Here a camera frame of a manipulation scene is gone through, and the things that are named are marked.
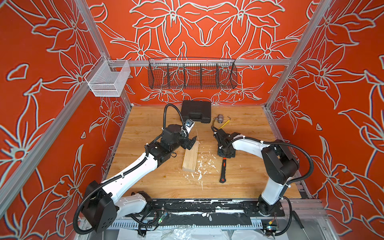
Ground black wire basket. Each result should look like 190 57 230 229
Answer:
148 57 238 90

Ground white mesh basket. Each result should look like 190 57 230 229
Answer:
85 55 131 97

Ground claw hammer red black handle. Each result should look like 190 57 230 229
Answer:
219 158 227 184

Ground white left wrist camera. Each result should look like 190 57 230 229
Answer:
184 119 195 132

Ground black corrugated cable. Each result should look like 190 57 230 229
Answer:
163 103 186 131
242 136 315 185

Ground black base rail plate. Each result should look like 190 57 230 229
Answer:
135 199 288 230

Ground aluminium frame post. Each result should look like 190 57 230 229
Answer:
265 0 332 111
76 1 132 111

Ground aluminium frame post left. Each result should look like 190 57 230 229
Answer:
76 1 132 111

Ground aluminium back crossbar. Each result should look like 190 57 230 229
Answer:
107 59 291 68

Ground black plastic tool case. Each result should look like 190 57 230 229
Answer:
181 100 212 124

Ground yellow hex key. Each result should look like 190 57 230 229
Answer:
219 117 231 130

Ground aluminium frame post right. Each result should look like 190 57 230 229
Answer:
265 0 332 111

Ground black corrugated left cable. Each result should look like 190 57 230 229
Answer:
163 103 186 131

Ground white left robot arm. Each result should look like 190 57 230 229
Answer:
73 120 197 235

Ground aluminium left side rail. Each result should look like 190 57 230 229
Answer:
1 83 90 217

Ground black screwdriver right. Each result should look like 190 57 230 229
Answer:
292 211 310 240

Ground black corrugated right cable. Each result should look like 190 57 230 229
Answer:
242 136 315 185

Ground light wooden block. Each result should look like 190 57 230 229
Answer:
182 141 200 173

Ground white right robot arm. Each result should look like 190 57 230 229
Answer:
213 129 300 216

